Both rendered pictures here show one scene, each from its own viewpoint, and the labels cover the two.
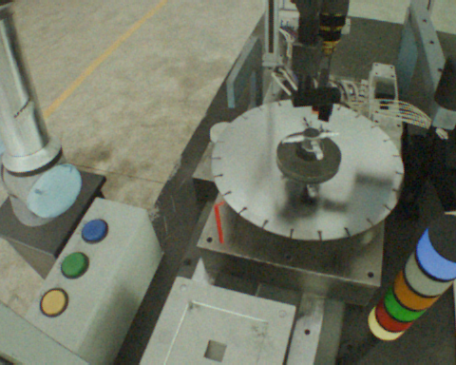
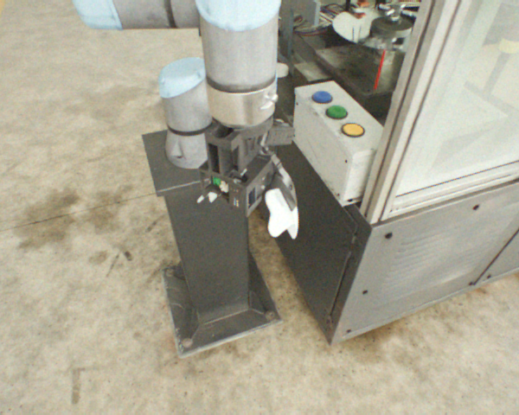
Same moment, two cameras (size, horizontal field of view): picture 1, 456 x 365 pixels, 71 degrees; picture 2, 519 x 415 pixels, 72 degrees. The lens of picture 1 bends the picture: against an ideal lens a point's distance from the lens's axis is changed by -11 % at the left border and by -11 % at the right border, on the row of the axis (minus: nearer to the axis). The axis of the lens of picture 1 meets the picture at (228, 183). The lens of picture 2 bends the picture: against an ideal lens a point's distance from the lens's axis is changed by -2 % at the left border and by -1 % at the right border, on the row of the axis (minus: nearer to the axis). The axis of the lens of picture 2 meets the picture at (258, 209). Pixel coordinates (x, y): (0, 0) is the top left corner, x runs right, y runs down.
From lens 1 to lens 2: 87 cm
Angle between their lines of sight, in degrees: 28
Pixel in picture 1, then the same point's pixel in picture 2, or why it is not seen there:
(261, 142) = (362, 28)
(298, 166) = (396, 28)
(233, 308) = not seen: hidden behind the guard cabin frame
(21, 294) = (85, 362)
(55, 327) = (371, 137)
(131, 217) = (331, 86)
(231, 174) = (369, 41)
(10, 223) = (183, 174)
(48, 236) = not seen: hidden behind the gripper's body
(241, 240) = (382, 85)
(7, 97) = not seen: outside the picture
